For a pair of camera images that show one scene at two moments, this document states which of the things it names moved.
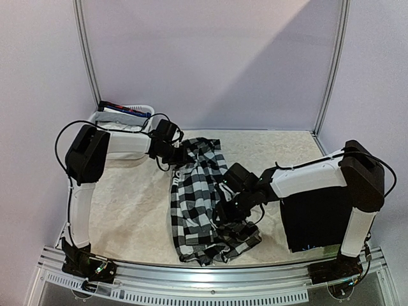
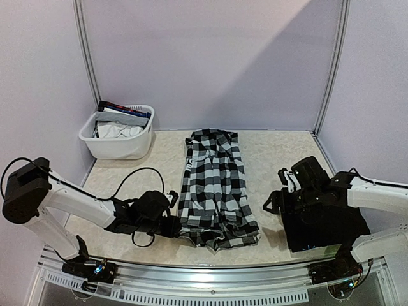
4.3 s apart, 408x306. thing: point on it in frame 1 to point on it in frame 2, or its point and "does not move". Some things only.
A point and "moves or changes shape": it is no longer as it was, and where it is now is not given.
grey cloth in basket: x=122 y=118 does not move
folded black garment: x=316 y=218 does not move
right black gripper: x=227 y=210 to x=277 y=201
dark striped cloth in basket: x=103 y=104 does not move
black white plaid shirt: x=201 y=236 moves or changes shape
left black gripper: x=182 y=159 to x=171 y=229
